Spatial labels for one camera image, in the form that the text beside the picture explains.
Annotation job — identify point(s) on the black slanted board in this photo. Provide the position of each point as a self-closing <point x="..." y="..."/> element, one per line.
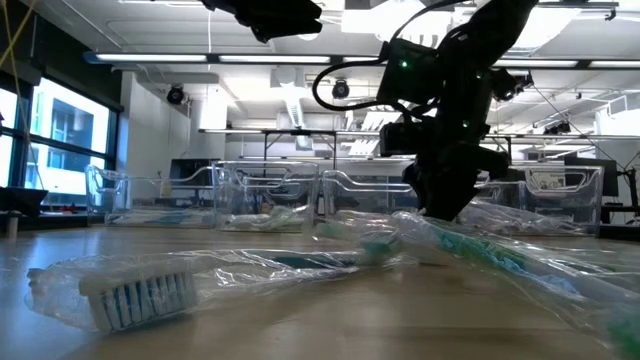
<point x="20" y="200"/>

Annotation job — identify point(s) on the long ceiling light bar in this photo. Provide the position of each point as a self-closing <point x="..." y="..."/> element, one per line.
<point x="150" y="57"/>

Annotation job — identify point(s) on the clear plastic bin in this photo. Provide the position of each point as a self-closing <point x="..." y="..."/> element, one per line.
<point x="550" y="190"/>
<point x="365" y="192"/>
<point x="150" y="195"/>
<point x="250" y="180"/>

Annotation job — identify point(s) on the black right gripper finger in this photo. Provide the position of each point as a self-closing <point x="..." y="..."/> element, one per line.
<point x="450" y="197"/>
<point x="416" y="182"/>

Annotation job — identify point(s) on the purple toothbrush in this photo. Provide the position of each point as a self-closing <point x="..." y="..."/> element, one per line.
<point x="550" y="225"/>
<point x="500" y="217"/>

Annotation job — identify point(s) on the black metal rig frame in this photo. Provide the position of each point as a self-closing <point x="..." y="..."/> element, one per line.
<point x="334" y="145"/>

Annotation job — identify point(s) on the black monitor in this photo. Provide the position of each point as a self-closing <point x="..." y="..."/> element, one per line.
<point x="607" y="175"/>
<point x="195" y="172"/>

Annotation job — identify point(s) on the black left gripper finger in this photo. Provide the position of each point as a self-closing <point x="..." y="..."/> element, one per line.
<point x="280" y="11"/>
<point x="285" y="31"/>

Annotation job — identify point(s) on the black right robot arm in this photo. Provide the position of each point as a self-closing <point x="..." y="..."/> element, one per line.
<point x="500" y="30"/>

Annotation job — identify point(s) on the large glass window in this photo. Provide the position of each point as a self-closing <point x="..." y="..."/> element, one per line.
<point x="70" y="125"/>

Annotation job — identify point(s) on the black ceiling spotlight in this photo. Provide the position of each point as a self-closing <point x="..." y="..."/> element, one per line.
<point x="341" y="90"/>
<point x="557" y="129"/>
<point x="520" y="82"/>
<point x="176" y="95"/>

